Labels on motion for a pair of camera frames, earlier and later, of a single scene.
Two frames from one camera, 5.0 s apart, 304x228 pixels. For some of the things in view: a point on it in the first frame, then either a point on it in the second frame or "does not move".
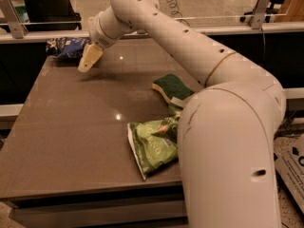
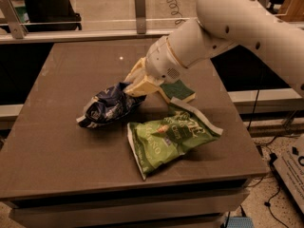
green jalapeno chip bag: (155, 142) does not move
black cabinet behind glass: (49, 9) does not move
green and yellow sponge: (172, 85) does not move
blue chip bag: (66, 47) to (107, 105)
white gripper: (99, 36) to (159, 62)
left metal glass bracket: (17, 28) does not move
